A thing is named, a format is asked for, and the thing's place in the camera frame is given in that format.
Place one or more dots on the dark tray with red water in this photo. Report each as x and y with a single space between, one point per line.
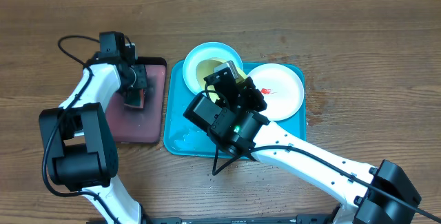
135 125

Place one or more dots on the white pink plate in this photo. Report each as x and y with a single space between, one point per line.
282 90

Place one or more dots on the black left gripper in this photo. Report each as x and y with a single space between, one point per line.
142 80

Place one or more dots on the teal plastic tray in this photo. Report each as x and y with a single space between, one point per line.
181 137

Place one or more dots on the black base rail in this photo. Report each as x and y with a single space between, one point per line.
299 219

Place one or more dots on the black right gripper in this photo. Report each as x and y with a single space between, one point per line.
222 79

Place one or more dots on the red sponge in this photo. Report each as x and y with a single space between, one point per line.
135 98

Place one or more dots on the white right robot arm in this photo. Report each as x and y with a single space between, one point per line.
241 115

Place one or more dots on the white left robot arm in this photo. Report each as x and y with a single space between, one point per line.
80 157

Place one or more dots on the yellow plate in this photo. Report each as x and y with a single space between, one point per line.
210 66

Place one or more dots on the light blue plate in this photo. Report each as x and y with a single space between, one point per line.
203 52

